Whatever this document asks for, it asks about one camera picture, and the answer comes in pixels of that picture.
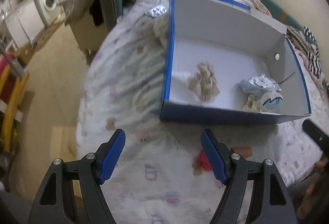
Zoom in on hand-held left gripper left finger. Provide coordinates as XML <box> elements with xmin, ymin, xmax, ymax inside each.
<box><xmin>28</xmin><ymin>129</ymin><xmax>126</xmax><ymax>224</ymax></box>

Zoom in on clear plastic packet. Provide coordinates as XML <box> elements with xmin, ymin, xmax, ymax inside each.
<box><xmin>248</xmin><ymin>73</ymin><xmax>282</xmax><ymax>92</ymax></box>

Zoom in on black and white striped cloth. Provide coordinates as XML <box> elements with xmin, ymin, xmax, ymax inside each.
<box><xmin>288</xmin><ymin>25</ymin><xmax>324</xmax><ymax>78</ymax></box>

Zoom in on white and blue sock ball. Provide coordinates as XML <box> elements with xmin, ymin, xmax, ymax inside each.
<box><xmin>259</xmin><ymin>91</ymin><xmax>284</xmax><ymax>112</ymax></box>

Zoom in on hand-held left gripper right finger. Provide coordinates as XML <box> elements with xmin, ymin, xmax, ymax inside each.
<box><xmin>200</xmin><ymin>129</ymin><xmax>297</xmax><ymax>224</ymax></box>

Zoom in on person's right hand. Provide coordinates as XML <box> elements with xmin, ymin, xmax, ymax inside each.
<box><xmin>295</xmin><ymin>155</ymin><xmax>329</xmax><ymax>217</ymax></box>

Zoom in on silver foil pack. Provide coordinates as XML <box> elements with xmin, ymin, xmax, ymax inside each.
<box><xmin>145</xmin><ymin>4</ymin><xmax>168</xmax><ymax>18</ymax></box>

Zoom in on brown floor rug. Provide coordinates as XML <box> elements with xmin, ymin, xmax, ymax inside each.
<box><xmin>33</xmin><ymin>24</ymin><xmax>65</xmax><ymax>47</ymax></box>

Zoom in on teal cushion with orange stripe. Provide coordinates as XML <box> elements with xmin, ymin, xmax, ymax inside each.
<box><xmin>261</xmin><ymin>0</ymin><xmax>304</xmax><ymax>29</ymax></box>

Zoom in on yellow rack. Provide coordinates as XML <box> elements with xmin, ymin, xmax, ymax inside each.
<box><xmin>0</xmin><ymin>64</ymin><xmax>30</xmax><ymax>152</ymax></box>

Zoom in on white washing machine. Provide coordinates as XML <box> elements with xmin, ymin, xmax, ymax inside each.
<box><xmin>36</xmin><ymin>0</ymin><xmax>65</xmax><ymax>26</ymax></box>

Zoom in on white base cabinets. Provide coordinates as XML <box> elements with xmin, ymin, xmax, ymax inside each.
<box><xmin>4</xmin><ymin>0</ymin><xmax>49</xmax><ymax>47</ymax></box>

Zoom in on blue cardboard box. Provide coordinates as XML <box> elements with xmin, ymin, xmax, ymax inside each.
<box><xmin>159</xmin><ymin>0</ymin><xmax>312</xmax><ymax>125</ymax></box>

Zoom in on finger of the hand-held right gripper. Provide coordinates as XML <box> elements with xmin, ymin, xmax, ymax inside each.
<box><xmin>302</xmin><ymin>119</ymin><xmax>329</xmax><ymax>155</ymax></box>

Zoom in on cream fluffy cloth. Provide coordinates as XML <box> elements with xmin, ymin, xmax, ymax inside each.
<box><xmin>153</xmin><ymin>15</ymin><xmax>170</xmax><ymax>48</ymax></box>

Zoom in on cardboard box on floor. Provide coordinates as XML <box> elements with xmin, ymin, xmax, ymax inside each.
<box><xmin>18</xmin><ymin>44</ymin><xmax>35</xmax><ymax>65</ymax></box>

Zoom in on light blue soft cloth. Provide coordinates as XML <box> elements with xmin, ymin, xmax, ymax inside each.
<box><xmin>240</xmin><ymin>78</ymin><xmax>263</xmax><ymax>94</ymax></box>

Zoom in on brown cardboard box beside bed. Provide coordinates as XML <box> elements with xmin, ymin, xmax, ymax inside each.
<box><xmin>69</xmin><ymin>0</ymin><xmax>119</xmax><ymax>60</ymax></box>

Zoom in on beige fluffy plush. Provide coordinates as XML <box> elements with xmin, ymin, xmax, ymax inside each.
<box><xmin>186</xmin><ymin>61</ymin><xmax>221</xmax><ymax>103</ymax></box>

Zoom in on cream fluffy scrunchie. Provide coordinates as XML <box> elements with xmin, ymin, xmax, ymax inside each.
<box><xmin>243</xmin><ymin>94</ymin><xmax>263</xmax><ymax>112</ymax></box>

